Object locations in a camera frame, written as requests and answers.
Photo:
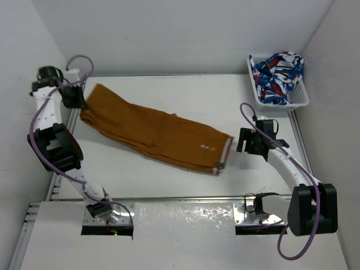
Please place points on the brown trousers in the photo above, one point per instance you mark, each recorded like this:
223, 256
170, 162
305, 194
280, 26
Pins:
156, 134

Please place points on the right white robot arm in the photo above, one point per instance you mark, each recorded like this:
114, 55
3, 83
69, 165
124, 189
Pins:
310, 198

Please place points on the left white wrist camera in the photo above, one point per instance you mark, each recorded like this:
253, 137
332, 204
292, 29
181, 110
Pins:
72, 76

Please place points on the white front cover board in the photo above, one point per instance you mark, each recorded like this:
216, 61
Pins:
169, 236

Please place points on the blue white patterned cloth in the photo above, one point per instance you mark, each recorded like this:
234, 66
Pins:
276, 77

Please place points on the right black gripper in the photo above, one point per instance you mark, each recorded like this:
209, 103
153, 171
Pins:
246, 134

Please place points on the aluminium table frame rail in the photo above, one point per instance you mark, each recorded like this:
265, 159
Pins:
56, 190

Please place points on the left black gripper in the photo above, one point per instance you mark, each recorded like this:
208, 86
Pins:
80, 102

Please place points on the white plastic basket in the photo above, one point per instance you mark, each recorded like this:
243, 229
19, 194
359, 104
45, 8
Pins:
298, 97

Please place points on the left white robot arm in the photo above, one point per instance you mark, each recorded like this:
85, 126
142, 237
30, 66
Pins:
55, 145

